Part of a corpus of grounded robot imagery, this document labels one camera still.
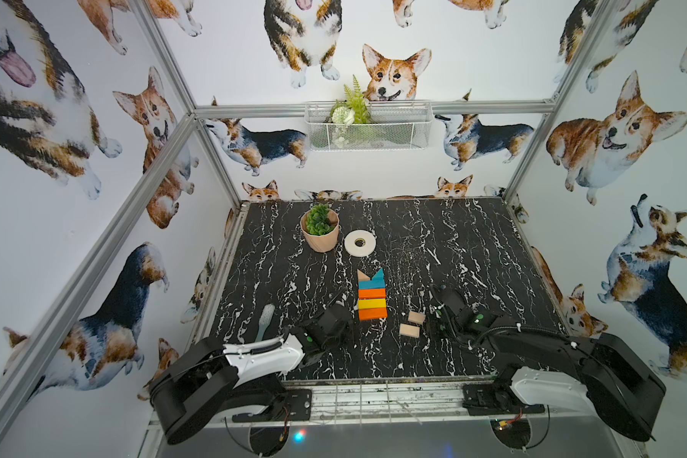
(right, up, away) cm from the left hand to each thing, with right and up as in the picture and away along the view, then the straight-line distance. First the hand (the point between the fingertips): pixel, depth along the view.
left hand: (359, 323), depth 86 cm
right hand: (+20, 0, 0) cm, 20 cm away
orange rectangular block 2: (+4, +2, +4) cm, 6 cm away
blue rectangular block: (+4, +10, +9) cm, 14 cm away
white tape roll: (0, +23, +22) cm, 32 cm away
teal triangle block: (+7, +13, +9) cm, 17 cm away
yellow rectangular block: (+6, +4, +7) cm, 10 cm away
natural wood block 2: (+18, +1, +1) cm, 18 cm away
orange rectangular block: (+4, +7, +7) cm, 11 cm away
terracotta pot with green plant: (-13, +29, +9) cm, 33 cm away
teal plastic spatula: (-29, +1, +2) cm, 29 cm away
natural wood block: (+15, -2, 0) cm, 15 cm away
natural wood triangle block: (+1, +12, +9) cm, 15 cm away
